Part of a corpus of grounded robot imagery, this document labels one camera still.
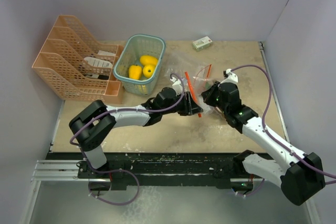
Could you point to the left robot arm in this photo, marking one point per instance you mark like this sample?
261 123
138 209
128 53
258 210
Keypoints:
94 123

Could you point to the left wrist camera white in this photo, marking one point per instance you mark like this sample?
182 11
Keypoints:
178 84

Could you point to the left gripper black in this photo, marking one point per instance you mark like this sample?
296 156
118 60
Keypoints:
189 107

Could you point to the clear zip bag red seal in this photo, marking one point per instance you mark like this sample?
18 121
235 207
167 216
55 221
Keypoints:
180 63

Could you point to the teal plastic basket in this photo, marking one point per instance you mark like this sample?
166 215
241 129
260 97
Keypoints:
137 46

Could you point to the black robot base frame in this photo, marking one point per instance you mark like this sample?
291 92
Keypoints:
169 169

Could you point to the yellow fake fruit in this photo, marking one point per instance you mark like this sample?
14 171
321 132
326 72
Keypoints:
148 60
148 70
135 72

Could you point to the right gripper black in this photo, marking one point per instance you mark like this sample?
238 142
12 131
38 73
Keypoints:
208 94

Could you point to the white papers in organizer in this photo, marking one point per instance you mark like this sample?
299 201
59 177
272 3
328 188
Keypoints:
104 60

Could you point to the small green white box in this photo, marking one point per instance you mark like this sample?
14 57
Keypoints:
202 43

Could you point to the orange mesh file organizer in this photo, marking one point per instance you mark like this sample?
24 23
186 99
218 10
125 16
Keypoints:
62 63

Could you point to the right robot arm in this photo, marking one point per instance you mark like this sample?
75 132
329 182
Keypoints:
297 174

